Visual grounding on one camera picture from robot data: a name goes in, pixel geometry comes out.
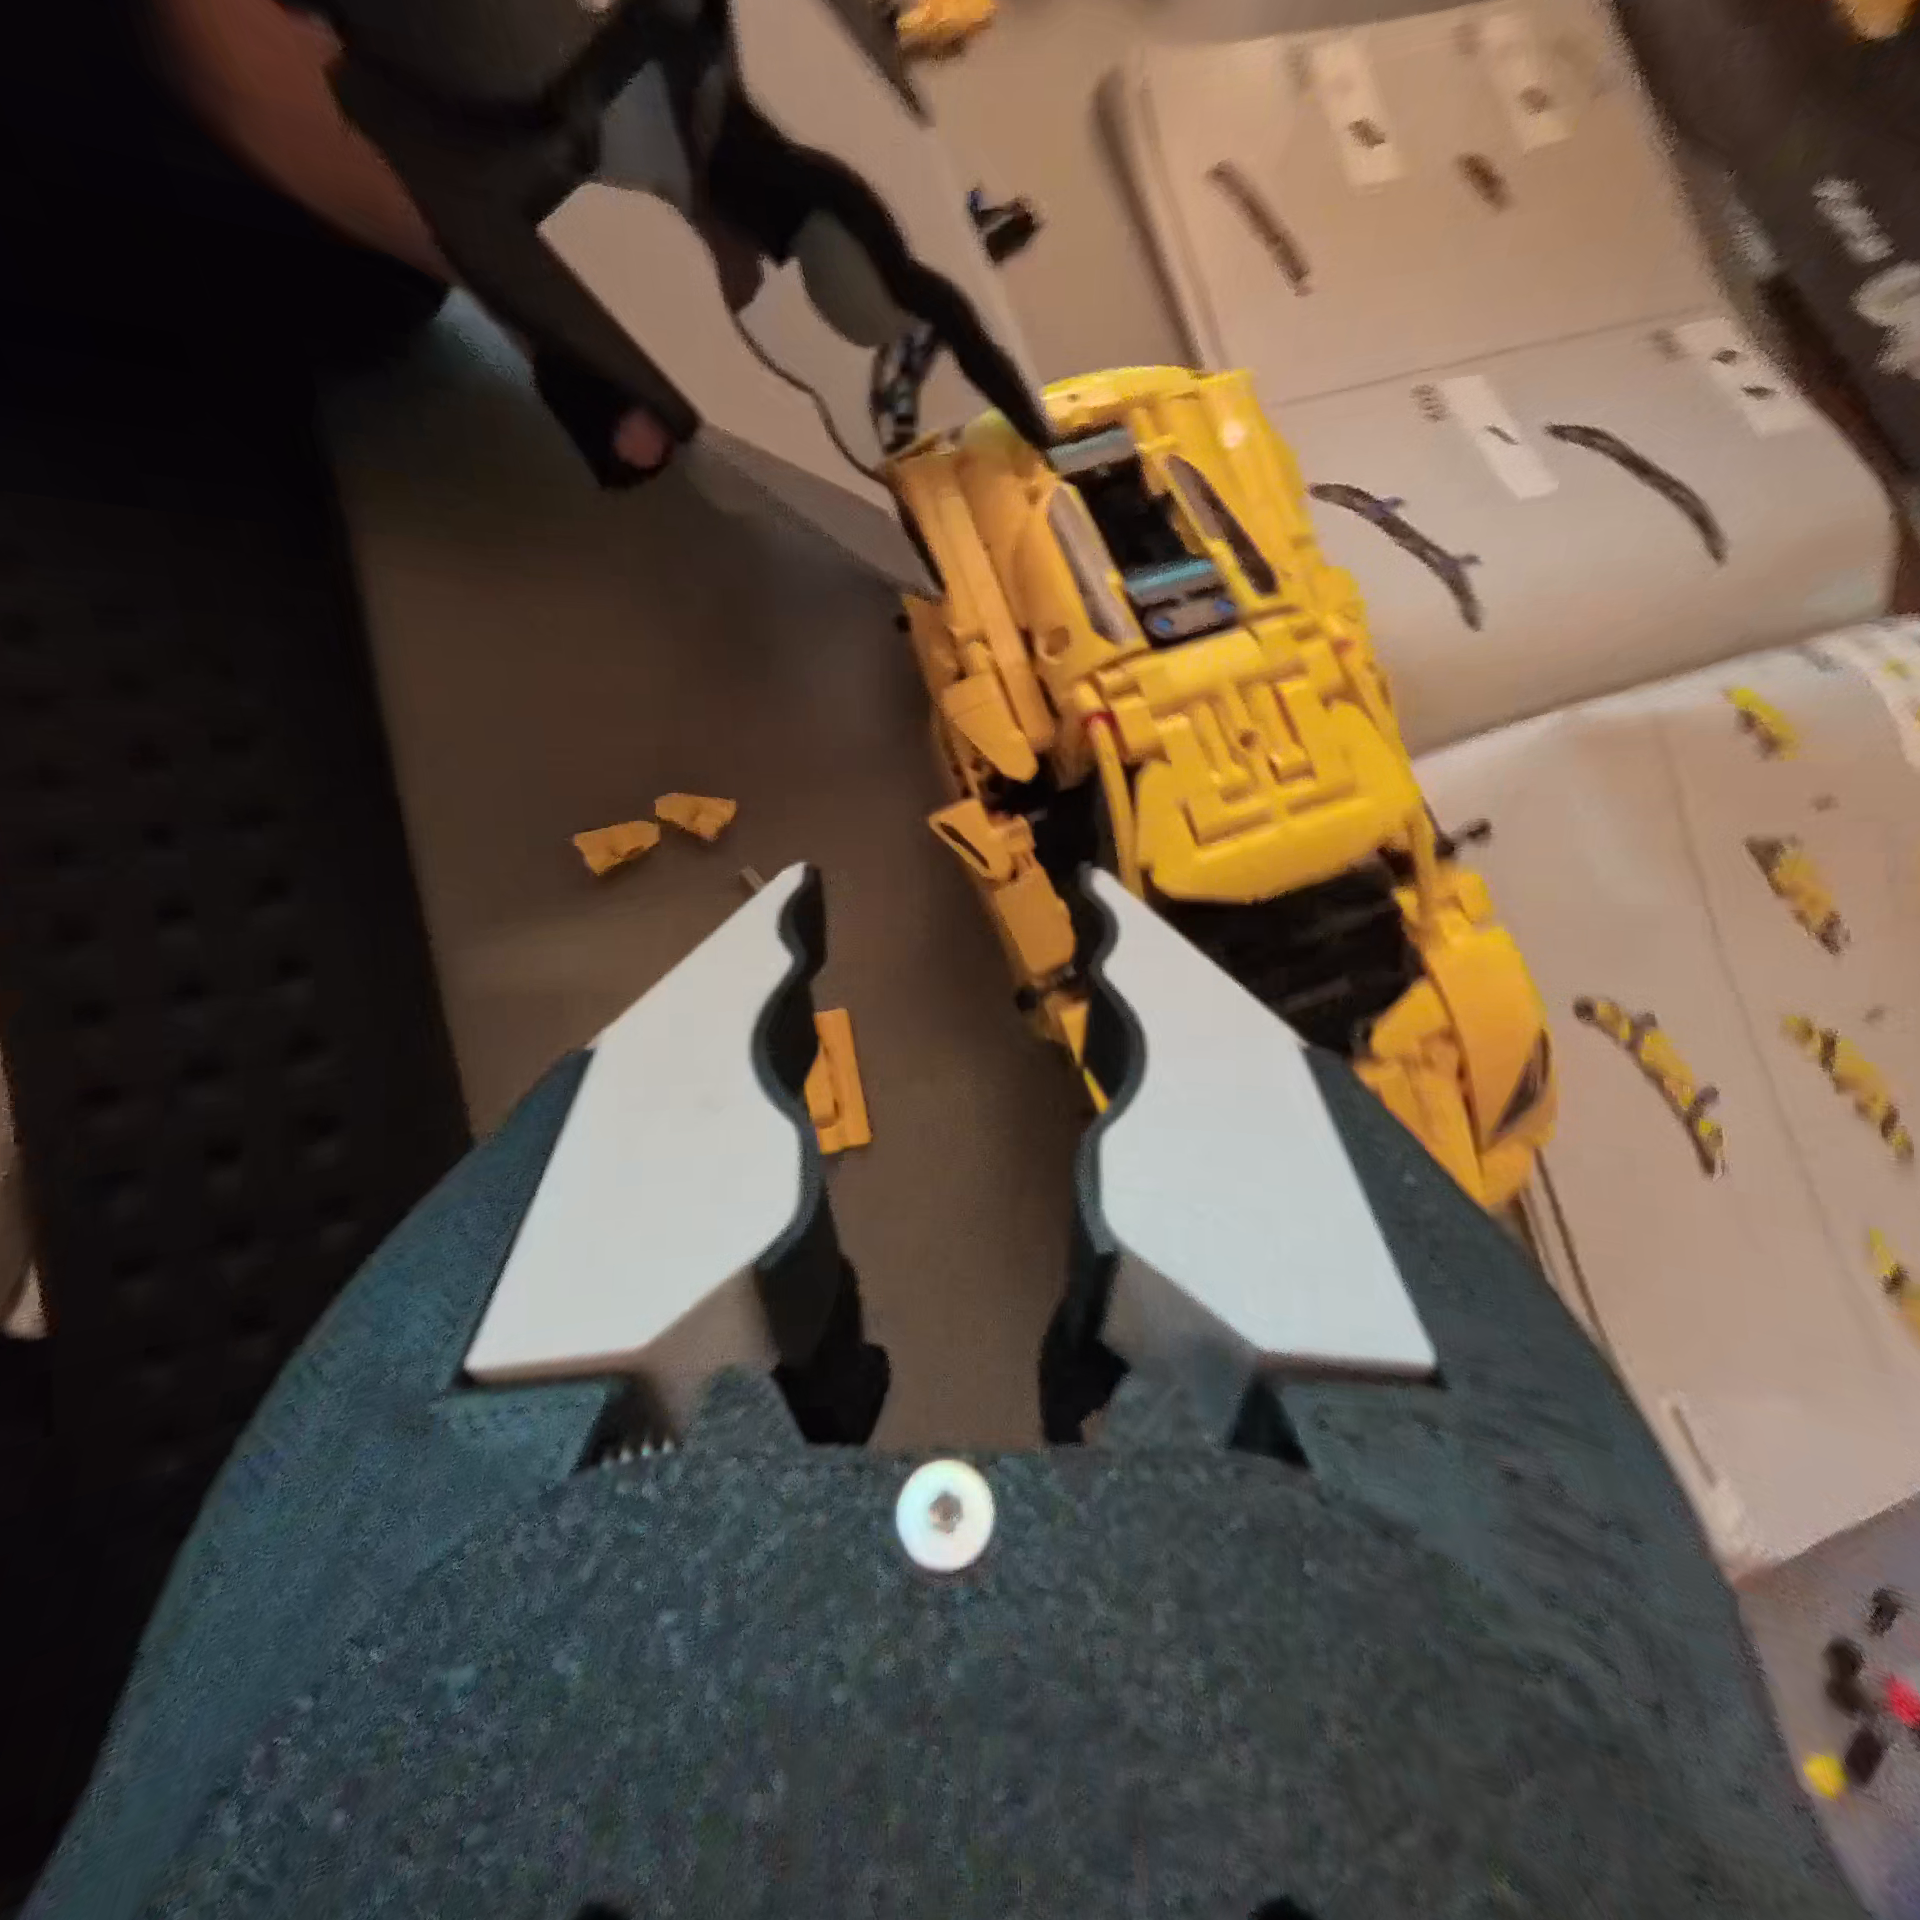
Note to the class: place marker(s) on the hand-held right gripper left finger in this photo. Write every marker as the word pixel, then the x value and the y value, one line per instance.
pixel 645 1184

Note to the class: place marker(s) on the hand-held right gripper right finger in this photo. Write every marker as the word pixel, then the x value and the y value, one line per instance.
pixel 1261 1201

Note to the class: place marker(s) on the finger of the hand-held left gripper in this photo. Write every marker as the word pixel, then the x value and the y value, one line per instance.
pixel 705 358
pixel 855 106

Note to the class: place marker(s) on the black curved brick piece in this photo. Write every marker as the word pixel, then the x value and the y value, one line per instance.
pixel 905 381

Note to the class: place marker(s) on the yellow brick toy car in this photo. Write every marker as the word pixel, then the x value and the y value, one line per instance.
pixel 1201 721

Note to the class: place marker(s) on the grey desk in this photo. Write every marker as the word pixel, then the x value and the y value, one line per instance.
pixel 600 675

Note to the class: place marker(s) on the person's left hand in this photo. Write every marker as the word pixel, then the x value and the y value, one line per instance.
pixel 641 440

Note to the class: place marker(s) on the open instruction booklet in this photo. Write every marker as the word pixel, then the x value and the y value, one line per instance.
pixel 1500 299

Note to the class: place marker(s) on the cluster of tiny pin pieces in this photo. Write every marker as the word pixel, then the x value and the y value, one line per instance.
pixel 1861 1694

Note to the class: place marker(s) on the dark toy car box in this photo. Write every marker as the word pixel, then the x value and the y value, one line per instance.
pixel 1799 225

